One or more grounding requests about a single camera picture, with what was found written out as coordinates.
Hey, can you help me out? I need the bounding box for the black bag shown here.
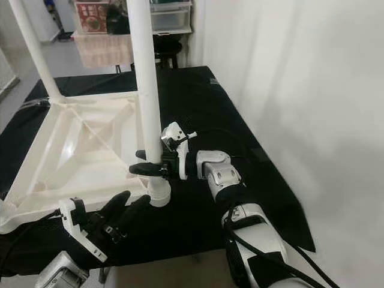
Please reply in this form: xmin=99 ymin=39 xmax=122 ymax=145
xmin=106 ymin=0 xmax=131 ymax=35

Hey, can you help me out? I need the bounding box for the clear plastic bag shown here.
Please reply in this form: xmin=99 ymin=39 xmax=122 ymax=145
xmin=20 ymin=98 xmax=50 ymax=109

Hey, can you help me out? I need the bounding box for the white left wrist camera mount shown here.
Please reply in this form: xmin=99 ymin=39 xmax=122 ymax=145
xmin=58 ymin=197 xmax=109 ymax=263

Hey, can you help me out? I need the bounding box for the beige side table cloth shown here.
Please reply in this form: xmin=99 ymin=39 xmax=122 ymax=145
xmin=73 ymin=32 xmax=134 ymax=68

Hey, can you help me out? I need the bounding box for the cream plastic table top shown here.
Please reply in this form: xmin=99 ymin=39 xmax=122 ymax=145
xmin=0 ymin=90 xmax=172 ymax=235

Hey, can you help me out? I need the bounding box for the red printed box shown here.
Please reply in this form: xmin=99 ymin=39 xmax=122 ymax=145
xmin=74 ymin=0 xmax=110 ymax=34

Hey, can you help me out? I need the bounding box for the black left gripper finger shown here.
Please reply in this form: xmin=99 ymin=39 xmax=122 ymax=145
xmin=116 ymin=193 xmax=152 ymax=232
xmin=95 ymin=190 xmax=132 ymax=220

